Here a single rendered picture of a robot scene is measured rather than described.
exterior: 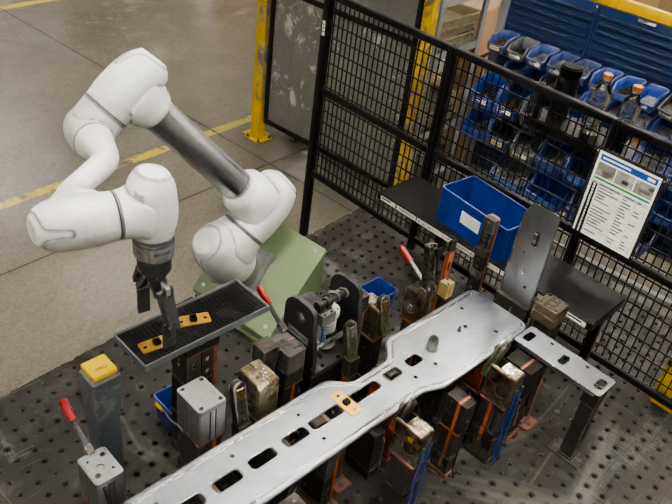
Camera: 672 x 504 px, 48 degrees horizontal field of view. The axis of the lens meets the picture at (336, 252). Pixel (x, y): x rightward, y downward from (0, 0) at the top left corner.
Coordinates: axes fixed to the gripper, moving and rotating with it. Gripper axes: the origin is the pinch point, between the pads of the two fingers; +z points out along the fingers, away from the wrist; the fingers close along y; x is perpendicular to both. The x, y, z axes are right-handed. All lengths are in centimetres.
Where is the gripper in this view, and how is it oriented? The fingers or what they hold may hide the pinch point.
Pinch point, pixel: (156, 324)
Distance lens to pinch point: 179.0
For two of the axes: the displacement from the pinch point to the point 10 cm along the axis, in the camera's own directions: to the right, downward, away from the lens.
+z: -1.2, 8.0, 5.8
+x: 8.0, -2.7, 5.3
